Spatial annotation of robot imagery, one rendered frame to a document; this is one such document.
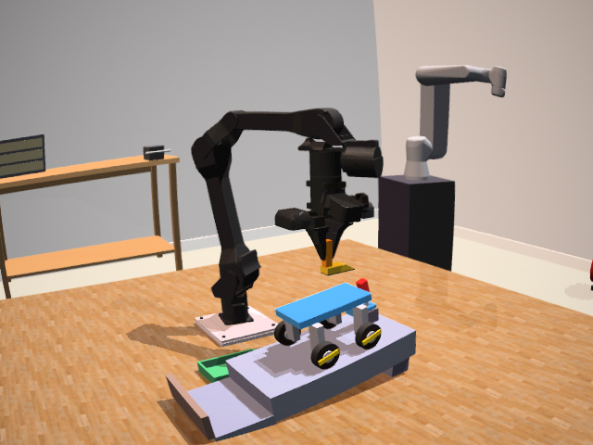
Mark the red-headed pin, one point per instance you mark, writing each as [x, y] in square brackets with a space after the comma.
[363, 284]

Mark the yellow wheel chock with orange handle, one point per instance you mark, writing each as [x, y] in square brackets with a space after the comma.
[330, 268]

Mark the small blue wheeled trolley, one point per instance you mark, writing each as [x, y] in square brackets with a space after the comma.
[324, 310]

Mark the green tray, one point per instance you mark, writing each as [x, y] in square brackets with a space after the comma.
[203, 365]
[218, 370]

